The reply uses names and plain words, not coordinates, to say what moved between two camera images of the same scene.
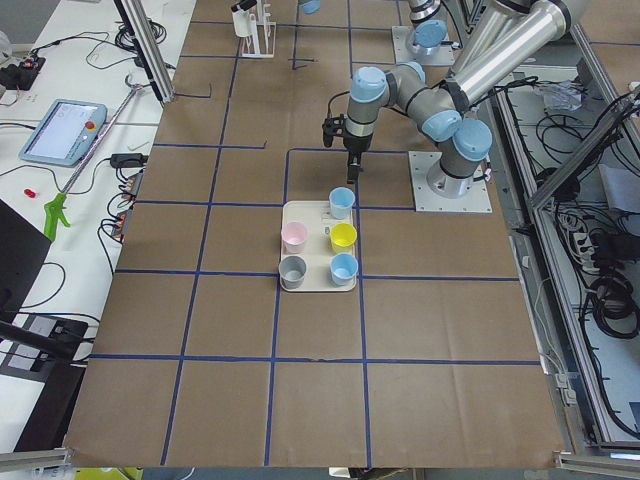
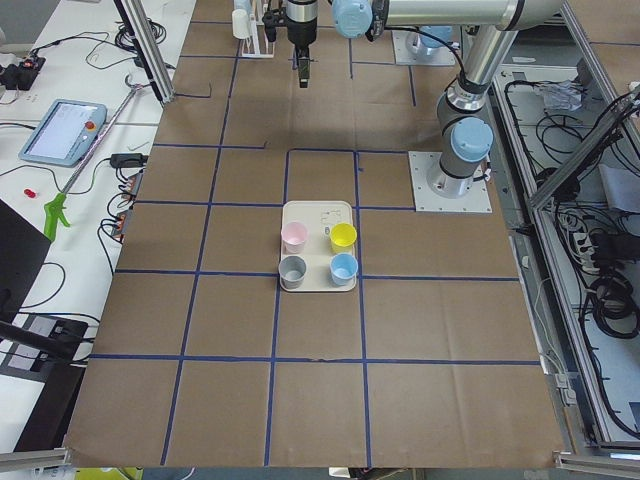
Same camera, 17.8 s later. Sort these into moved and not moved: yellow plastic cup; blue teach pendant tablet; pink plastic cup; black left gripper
Moved: black left gripper
Not moved: blue teach pendant tablet; pink plastic cup; yellow plastic cup
